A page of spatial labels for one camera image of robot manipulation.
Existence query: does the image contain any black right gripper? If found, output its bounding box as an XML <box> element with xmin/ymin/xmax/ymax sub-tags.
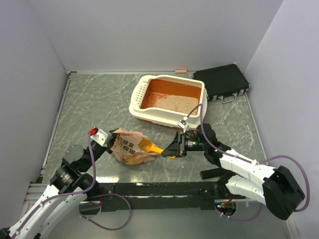
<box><xmin>161</xmin><ymin>130</ymin><xmax>207</xmax><ymax>157</ymax></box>

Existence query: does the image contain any yellow plastic scoop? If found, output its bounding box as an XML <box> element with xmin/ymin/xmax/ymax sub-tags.
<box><xmin>139</xmin><ymin>139</ymin><xmax>164</xmax><ymax>155</ymax></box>

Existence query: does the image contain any pink cat litter bag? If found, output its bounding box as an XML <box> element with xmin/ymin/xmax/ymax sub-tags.
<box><xmin>110</xmin><ymin>128</ymin><xmax>155</xmax><ymax>165</ymax></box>

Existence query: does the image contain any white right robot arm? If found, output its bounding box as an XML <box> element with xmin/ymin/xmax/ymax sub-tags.
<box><xmin>161</xmin><ymin>123</ymin><xmax>309</xmax><ymax>220</ymax></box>

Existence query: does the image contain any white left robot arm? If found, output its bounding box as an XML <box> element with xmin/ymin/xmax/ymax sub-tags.
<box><xmin>0</xmin><ymin>143</ymin><xmax>111</xmax><ymax>239</ymax></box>

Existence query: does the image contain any cream orange litter box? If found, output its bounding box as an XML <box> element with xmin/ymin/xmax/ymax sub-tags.
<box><xmin>129</xmin><ymin>75</ymin><xmax>207</xmax><ymax>129</ymax></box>

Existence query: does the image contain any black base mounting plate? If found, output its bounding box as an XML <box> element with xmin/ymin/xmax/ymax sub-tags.
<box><xmin>85</xmin><ymin>181</ymin><xmax>232</xmax><ymax>212</ymax></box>

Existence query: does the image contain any small wooden block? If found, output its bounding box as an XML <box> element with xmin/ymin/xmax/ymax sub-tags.
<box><xmin>175</xmin><ymin>69</ymin><xmax>187</xmax><ymax>74</ymax></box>

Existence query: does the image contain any black hard case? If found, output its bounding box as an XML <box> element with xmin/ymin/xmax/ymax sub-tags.
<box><xmin>192</xmin><ymin>64</ymin><xmax>250</xmax><ymax>103</ymax></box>

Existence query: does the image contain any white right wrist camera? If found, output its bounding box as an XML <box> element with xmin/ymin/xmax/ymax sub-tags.
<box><xmin>177</xmin><ymin>117</ymin><xmax>189</xmax><ymax>133</ymax></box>

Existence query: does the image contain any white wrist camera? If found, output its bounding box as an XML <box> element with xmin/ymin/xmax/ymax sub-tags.
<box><xmin>177</xmin><ymin>117</ymin><xmax>189</xmax><ymax>133</ymax></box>
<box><xmin>88</xmin><ymin>127</ymin><xmax>112</xmax><ymax>147</ymax></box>

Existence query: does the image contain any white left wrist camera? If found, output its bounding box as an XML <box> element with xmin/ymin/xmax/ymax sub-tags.
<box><xmin>88</xmin><ymin>127</ymin><xmax>112</xmax><ymax>147</ymax></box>

